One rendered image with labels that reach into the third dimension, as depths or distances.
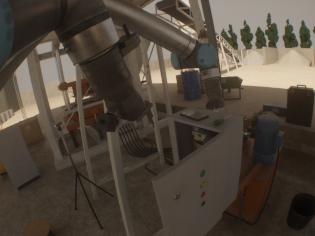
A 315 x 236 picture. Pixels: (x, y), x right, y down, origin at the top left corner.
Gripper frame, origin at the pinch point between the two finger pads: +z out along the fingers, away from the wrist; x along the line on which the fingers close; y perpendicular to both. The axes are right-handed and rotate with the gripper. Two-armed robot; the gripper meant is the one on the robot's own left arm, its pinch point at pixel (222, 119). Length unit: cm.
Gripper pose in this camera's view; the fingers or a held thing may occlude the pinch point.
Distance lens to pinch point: 84.9
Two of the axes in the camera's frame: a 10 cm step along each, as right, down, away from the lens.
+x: 5.4, -0.6, -8.4
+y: -8.1, 2.3, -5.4
